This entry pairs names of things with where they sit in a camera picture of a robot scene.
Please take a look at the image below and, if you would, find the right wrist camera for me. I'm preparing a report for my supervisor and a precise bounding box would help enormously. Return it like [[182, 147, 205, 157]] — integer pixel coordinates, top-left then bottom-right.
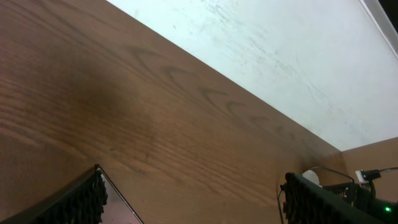
[[355, 169, 381, 184]]

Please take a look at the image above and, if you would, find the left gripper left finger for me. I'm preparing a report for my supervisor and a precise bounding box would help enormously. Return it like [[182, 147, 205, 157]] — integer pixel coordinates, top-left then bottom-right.
[[1, 164, 108, 224]]

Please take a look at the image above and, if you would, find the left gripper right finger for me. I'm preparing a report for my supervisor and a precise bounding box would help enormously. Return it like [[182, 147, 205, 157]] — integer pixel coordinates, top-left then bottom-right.
[[279, 172, 382, 224]]

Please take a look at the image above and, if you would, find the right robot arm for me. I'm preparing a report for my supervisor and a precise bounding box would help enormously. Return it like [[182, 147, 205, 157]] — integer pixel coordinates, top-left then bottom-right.
[[323, 182, 397, 224]]

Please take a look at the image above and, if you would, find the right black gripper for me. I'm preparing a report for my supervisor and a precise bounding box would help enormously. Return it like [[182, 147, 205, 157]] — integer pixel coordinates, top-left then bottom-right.
[[323, 182, 358, 205]]

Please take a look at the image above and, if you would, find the white power strip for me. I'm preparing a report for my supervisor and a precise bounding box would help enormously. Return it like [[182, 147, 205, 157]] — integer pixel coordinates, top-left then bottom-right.
[[301, 169, 320, 186]]

